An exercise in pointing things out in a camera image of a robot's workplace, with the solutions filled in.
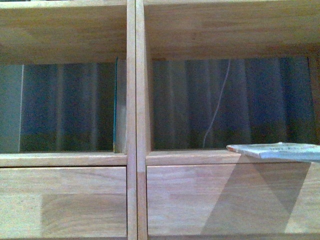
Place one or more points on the white illustrated paperback book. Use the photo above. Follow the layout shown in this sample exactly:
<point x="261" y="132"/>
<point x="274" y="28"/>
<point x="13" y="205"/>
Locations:
<point x="303" y="152"/>

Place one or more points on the right wooden shelf unit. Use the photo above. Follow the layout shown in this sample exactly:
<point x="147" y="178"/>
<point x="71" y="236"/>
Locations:
<point x="212" y="73"/>

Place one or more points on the wooden shelf unit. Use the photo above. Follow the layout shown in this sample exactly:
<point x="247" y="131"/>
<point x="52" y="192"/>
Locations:
<point x="212" y="73"/>
<point x="57" y="88"/>

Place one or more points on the left wooden shelf unit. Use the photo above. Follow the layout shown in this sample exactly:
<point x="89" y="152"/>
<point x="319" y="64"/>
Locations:
<point x="57" y="88"/>

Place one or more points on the teal-covered standing book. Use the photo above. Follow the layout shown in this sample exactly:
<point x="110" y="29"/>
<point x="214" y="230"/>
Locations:
<point x="120" y="107"/>

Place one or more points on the upper right wooden drawer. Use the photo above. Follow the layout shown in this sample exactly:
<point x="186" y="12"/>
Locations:
<point x="233" y="199"/>

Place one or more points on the wooden drawer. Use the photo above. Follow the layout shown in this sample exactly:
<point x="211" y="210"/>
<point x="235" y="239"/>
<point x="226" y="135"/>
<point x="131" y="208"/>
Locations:
<point x="233" y="199"/>
<point x="63" y="202"/>

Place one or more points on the upper left wooden drawer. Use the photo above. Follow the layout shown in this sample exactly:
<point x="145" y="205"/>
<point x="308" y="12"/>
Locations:
<point x="63" y="202"/>

